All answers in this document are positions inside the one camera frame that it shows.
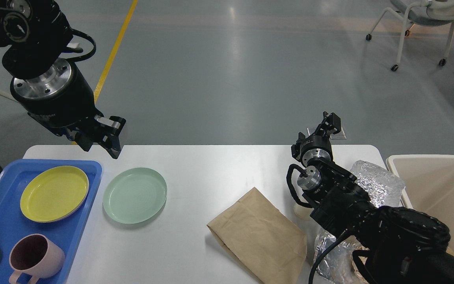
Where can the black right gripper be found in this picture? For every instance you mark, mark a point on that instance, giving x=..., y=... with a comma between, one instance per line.
x=308, y=146

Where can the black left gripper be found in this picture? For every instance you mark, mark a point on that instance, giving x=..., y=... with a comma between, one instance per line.
x=61, y=100

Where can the light green plate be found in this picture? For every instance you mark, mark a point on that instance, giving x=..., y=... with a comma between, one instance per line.
x=135, y=196

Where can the pink mug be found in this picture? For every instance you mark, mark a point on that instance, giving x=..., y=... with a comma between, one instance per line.
x=37, y=256

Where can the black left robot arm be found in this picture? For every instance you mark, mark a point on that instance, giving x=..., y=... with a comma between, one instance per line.
x=42, y=60

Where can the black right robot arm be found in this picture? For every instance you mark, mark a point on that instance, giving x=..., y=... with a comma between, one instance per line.
x=402, y=245

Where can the yellow plate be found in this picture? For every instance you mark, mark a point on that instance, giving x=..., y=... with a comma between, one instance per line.
x=54, y=194

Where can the small beige cup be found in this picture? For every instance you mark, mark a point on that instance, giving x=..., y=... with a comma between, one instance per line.
x=302, y=212

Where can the crumpled silver foil bag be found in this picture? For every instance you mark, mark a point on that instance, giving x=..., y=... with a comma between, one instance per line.
x=384, y=189

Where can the blue plastic tray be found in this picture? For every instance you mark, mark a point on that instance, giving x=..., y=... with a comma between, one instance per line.
x=14, y=225

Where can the brown paper bag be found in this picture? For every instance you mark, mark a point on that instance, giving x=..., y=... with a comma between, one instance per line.
x=259, y=237

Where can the beige plastic bin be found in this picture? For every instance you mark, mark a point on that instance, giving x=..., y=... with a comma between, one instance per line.
x=429, y=183

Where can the grey office chair right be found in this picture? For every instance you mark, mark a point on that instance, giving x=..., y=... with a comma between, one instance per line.
x=431, y=13

